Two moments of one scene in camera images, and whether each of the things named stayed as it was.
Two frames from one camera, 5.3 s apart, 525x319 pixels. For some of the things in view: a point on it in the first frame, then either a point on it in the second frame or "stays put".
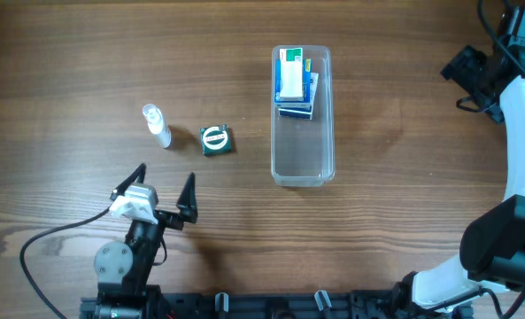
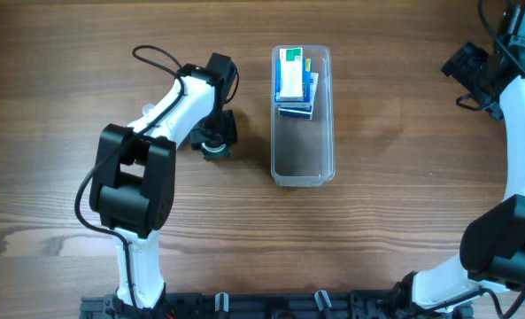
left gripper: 165,217 → 223,133
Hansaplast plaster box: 302,112 stays put
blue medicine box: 306,68 stays put
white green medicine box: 290,74 stays put
